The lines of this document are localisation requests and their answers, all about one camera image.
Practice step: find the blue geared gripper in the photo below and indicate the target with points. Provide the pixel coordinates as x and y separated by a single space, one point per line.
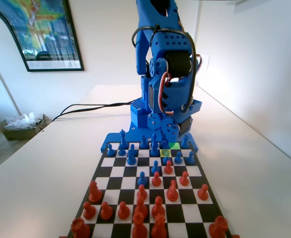
166 127

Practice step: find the blue chess bishop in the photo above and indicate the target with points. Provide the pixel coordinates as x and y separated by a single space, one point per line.
164 145

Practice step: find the blue SO-100 robot arm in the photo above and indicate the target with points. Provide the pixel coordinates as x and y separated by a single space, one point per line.
141 49

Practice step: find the blue chess rook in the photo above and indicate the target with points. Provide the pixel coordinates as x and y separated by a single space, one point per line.
184 143
143 143

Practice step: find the blue chess knight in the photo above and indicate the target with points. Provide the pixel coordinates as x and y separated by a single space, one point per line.
131 161
154 151

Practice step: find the group of blue chess pieces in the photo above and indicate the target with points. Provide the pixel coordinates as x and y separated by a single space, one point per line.
133 136

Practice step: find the blue chess pawn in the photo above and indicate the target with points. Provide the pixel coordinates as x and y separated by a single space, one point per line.
178 159
166 160
110 151
156 169
133 147
190 160
142 181

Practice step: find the blue chess queen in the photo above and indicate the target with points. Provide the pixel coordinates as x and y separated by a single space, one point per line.
122 136

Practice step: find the red chess pawn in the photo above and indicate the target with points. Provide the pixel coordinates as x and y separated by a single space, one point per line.
142 193
168 169
184 181
89 213
123 213
156 181
106 213
203 194

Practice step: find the red chess rook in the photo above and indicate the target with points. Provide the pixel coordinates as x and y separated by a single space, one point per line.
218 228
80 229

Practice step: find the black and white chessboard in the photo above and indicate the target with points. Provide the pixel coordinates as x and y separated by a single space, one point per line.
118 171

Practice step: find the white door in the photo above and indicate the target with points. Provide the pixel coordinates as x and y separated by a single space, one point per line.
191 15

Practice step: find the clear crumpled plastic wrap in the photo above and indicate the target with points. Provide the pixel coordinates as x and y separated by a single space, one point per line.
23 121

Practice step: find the black framed map poster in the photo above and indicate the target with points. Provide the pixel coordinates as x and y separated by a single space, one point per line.
48 37

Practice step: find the brown cardboard box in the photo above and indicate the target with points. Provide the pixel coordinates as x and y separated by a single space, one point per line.
19 135

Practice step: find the white light switch plate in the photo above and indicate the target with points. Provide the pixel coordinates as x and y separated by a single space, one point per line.
207 63

